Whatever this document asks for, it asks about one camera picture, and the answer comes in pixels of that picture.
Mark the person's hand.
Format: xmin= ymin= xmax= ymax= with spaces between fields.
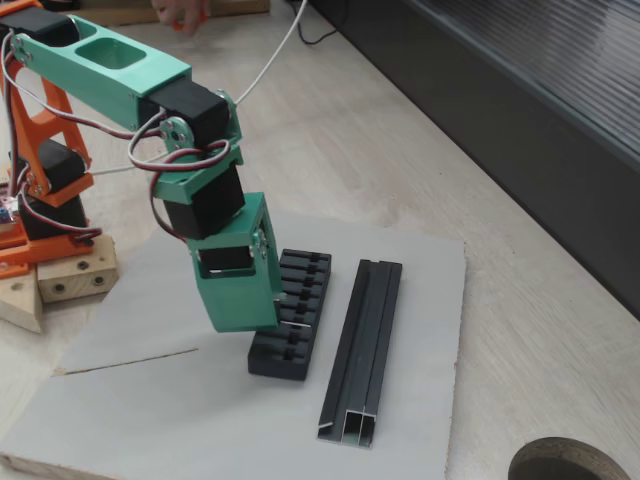
xmin=151 ymin=0 xmax=211 ymax=37

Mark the white USB cable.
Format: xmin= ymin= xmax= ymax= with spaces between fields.
xmin=89 ymin=0 xmax=310 ymax=177

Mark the wooden base block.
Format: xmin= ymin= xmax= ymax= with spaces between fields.
xmin=36 ymin=234 xmax=119 ymax=304

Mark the black cable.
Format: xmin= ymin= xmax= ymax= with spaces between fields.
xmin=285 ymin=0 xmax=339 ymax=47

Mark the servo wire at base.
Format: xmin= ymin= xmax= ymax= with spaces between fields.
xmin=17 ymin=192 xmax=104 ymax=248

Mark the light wooden plank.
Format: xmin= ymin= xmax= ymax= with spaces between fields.
xmin=78 ymin=0 xmax=271 ymax=27

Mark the servo wire at wrist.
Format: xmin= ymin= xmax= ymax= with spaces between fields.
xmin=126 ymin=111 xmax=236 ymax=247

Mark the beige triangular wooden block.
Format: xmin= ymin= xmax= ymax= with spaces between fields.
xmin=0 ymin=272 xmax=45 ymax=335

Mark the black slotted block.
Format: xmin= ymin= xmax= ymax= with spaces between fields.
xmin=247 ymin=248 xmax=333 ymax=381

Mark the grey chipboard panel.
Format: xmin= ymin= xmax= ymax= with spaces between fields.
xmin=0 ymin=207 xmax=467 ymax=480

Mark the servo wire at elbow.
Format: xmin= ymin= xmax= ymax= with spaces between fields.
xmin=0 ymin=28 xmax=32 ymax=201

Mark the black aluminium profile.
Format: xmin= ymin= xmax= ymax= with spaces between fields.
xmin=315 ymin=258 xmax=404 ymax=448

